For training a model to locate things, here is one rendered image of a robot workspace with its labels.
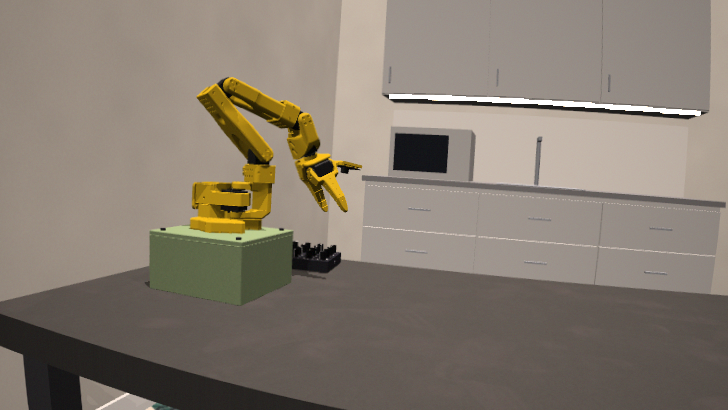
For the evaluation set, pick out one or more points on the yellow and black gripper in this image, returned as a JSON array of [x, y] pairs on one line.
[[323, 171]]

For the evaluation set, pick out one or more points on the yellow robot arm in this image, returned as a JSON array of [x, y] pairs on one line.
[[214, 200]]

